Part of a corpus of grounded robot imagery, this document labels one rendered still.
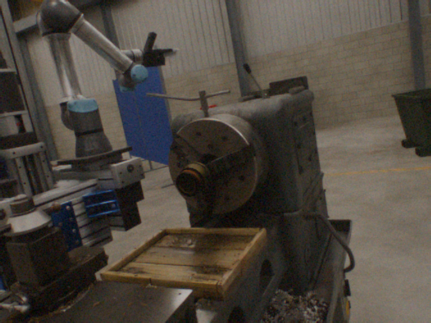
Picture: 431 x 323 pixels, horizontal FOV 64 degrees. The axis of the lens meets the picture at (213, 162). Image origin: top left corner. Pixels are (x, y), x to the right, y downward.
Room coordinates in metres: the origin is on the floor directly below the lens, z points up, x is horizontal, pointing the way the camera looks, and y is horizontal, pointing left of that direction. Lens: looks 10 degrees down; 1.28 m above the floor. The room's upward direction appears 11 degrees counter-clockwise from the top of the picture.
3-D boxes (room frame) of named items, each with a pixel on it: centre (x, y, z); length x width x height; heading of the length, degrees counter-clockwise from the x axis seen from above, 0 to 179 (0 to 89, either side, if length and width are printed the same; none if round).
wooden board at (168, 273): (0.89, 0.12, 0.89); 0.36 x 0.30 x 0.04; 62
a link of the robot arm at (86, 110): (1.46, 0.49, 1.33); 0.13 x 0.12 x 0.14; 33
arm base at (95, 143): (1.45, 0.49, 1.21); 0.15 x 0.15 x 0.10
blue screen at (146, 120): (7.78, 1.42, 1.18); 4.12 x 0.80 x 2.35; 24
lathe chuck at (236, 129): (1.11, -0.01, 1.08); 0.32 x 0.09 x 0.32; 62
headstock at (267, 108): (1.48, -0.18, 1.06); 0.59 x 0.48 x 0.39; 152
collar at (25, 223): (0.61, 0.36, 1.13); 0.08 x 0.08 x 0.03
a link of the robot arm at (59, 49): (1.56, 0.56, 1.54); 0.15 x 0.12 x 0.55; 33
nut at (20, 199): (0.61, 0.36, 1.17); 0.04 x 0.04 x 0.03
